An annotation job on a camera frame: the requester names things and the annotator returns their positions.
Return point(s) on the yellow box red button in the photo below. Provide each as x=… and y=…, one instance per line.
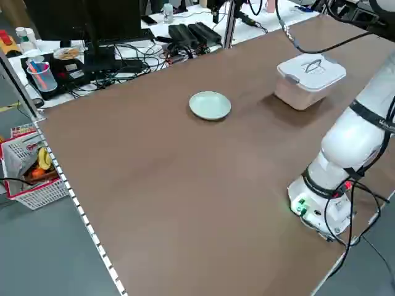
x=7, y=43

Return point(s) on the yellow bananas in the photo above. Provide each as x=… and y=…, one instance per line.
x=44, y=158

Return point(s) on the pink cup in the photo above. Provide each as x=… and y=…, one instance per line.
x=270, y=6

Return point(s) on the white red plastic basket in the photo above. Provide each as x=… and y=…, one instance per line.
x=37, y=194

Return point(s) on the translucent bottle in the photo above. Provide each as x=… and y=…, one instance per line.
x=168, y=13

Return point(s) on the black power strip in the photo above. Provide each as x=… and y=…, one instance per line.
x=247, y=18

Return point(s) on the clear cup with pens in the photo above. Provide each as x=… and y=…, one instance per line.
x=41, y=80

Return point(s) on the black smartphone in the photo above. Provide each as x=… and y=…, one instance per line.
x=149, y=20

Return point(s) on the black keyboard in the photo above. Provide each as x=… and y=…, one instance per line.
x=129, y=35

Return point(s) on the pink storage box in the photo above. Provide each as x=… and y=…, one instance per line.
x=296, y=98

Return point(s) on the white bottle green cap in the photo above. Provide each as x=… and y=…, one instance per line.
x=26, y=40

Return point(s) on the round dish with snacks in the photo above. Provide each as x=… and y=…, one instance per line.
x=66, y=54

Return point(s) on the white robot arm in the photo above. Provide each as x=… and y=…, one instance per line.
x=348, y=145

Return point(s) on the black computer monitor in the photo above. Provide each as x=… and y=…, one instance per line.
x=61, y=18

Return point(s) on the aluminium frame post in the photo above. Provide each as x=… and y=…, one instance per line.
x=230, y=27
x=21, y=89

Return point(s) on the orange fruit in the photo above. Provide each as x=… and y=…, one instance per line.
x=38, y=172

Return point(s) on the black equipment case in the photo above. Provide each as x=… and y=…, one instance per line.
x=71, y=74

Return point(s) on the black ribbed power supply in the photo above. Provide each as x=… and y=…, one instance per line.
x=182, y=34
x=205, y=32

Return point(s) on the green plate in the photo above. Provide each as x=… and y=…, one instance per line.
x=210, y=106

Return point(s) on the white box lid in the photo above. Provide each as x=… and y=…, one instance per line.
x=321, y=77

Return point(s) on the colourful printed booklet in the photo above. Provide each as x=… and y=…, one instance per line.
x=21, y=129

